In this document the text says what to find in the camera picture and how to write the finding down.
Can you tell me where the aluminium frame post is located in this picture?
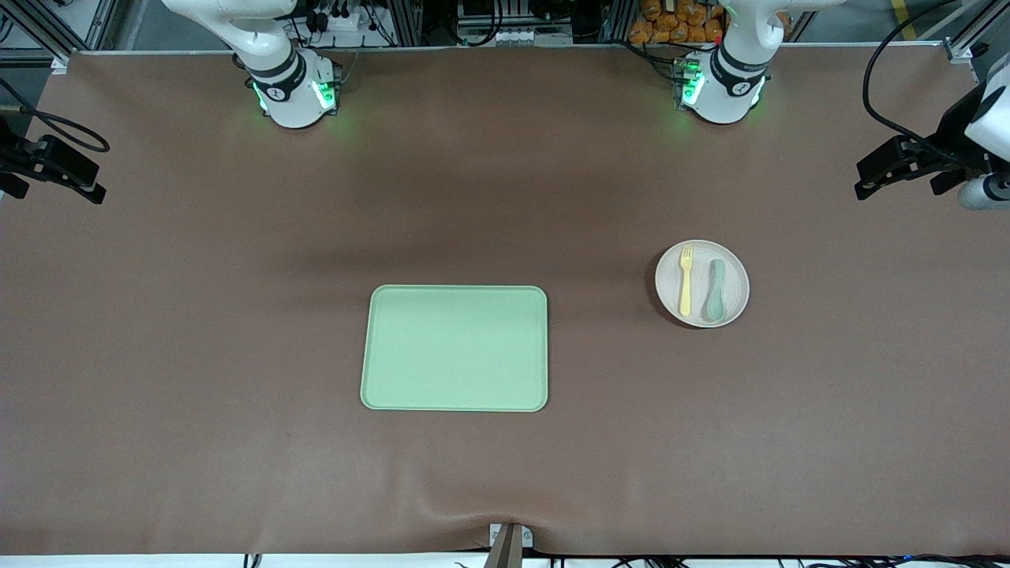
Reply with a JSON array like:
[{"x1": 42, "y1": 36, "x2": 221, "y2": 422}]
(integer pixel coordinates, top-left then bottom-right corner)
[
  {"x1": 392, "y1": 0, "x2": 424, "y2": 47},
  {"x1": 602, "y1": 0, "x2": 637, "y2": 44}
]

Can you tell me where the light green rectangular tray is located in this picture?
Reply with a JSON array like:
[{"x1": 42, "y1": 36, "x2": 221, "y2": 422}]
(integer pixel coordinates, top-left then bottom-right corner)
[{"x1": 361, "y1": 285, "x2": 549, "y2": 413}]

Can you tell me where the grey-green plastic spoon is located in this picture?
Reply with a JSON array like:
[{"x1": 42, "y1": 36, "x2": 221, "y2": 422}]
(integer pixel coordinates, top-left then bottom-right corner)
[{"x1": 705, "y1": 259, "x2": 727, "y2": 323}]

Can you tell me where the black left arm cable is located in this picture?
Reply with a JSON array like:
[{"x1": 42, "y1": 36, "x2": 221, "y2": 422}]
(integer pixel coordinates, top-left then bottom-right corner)
[{"x1": 862, "y1": 0, "x2": 967, "y2": 166}]

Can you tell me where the pile of orange items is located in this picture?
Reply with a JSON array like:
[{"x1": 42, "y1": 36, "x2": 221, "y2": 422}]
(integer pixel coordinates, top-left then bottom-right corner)
[{"x1": 629, "y1": 0, "x2": 725, "y2": 45}]

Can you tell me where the white power strip with plugs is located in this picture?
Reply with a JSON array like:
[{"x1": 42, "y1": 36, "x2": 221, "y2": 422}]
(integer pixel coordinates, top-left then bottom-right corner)
[{"x1": 310, "y1": 4, "x2": 373, "y2": 34}]

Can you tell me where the brown table cover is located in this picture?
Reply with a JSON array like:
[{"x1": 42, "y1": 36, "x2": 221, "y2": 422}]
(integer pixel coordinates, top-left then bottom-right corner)
[{"x1": 0, "y1": 43, "x2": 1010, "y2": 558}]

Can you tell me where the metal table edge bracket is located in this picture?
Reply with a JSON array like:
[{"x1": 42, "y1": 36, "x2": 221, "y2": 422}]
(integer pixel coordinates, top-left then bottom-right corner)
[{"x1": 488, "y1": 523, "x2": 534, "y2": 568}]

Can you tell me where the aluminium frame rail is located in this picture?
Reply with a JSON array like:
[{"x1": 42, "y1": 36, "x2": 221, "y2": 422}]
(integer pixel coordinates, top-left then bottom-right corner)
[
  {"x1": 943, "y1": 0, "x2": 1010, "y2": 88},
  {"x1": 0, "y1": 0, "x2": 119, "y2": 73}
]

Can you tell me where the white long socket strip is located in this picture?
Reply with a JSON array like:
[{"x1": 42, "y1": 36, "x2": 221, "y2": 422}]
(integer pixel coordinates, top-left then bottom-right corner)
[{"x1": 458, "y1": 28, "x2": 574, "y2": 47}]

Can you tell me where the beige round plate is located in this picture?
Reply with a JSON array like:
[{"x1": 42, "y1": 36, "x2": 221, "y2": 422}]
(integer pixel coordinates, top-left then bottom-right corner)
[{"x1": 655, "y1": 240, "x2": 750, "y2": 328}]

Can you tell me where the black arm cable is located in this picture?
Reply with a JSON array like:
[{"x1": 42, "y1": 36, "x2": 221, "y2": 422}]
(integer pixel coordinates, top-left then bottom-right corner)
[
  {"x1": 862, "y1": 0, "x2": 967, "y2": 166},
  {"x1": 0, "y1": 79, "x2": 110, "y2": 153}
]

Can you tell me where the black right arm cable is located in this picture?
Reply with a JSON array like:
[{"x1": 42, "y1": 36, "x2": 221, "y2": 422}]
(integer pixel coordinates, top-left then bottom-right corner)
[{"x1": 0, "y1": 79, "x2": 110, "y2": 153}]

